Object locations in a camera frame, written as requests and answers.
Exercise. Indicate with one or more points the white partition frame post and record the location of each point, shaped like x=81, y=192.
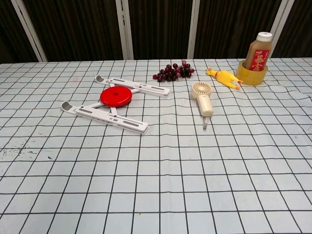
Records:
x=280, y=22
x=124, y=29
x=29, y=30
x=194, y=29

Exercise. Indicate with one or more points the small beige handheld fan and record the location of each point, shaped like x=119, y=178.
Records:
x=204, y=102

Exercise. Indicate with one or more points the brown drink bottle white cap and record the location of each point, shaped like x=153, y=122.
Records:
x=259, y=52

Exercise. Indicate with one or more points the white checkered tablecloth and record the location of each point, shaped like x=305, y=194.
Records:
x=156, y=170

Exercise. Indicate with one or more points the white folding laptop stand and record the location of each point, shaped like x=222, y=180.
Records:
x=126, y=123

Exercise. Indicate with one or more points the yellow rubber chicken toy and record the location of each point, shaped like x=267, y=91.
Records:
x=225, y=78

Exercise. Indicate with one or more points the dark red grape bunch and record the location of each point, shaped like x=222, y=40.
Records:
x=173, y=72

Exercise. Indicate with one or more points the yellow packing tape roll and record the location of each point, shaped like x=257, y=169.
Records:
x=251, y=77

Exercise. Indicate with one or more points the red round disc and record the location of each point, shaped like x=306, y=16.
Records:
x=116, y=96

